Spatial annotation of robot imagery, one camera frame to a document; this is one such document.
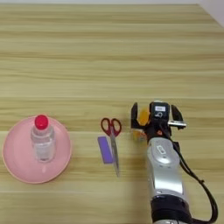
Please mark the orange juice bottle white cap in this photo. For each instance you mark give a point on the orange juice bottle white cap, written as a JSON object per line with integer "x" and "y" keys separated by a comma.
{"x": 143, "y": 116}

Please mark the clear bottle with red cap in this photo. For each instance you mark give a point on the clear bottle with red cap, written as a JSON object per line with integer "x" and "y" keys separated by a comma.
{"x": 43, "y": 143}

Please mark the purple rectangular block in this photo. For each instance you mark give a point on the purple rectangular block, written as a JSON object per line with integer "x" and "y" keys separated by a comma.
{"x": 105, "y": 150}

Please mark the black box with white label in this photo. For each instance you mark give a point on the black box with white label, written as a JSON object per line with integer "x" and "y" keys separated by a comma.
{"x": 159, "y": 110}

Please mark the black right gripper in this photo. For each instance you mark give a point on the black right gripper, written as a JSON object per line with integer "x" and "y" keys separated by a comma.
{"x": 157, "y": 128}

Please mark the pink round plate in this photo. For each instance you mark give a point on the pink round plate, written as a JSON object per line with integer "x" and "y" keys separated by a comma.
{"x": 20, "y": 154}

